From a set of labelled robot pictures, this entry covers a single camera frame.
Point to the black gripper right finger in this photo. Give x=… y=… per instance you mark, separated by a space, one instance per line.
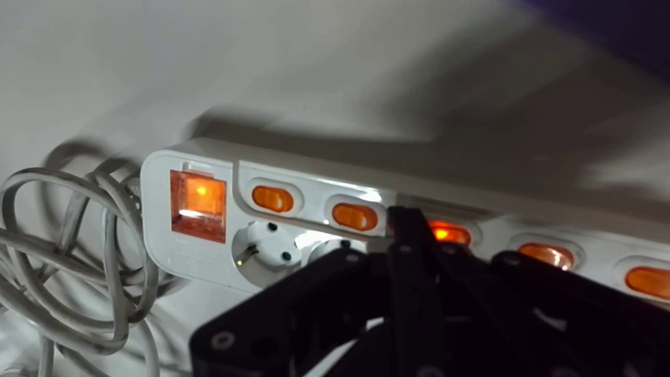
x=546 y=322

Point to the white power strip orange switches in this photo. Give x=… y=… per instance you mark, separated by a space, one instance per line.
x=189 y=262

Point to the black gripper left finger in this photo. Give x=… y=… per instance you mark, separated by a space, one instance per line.
x=314 y=314

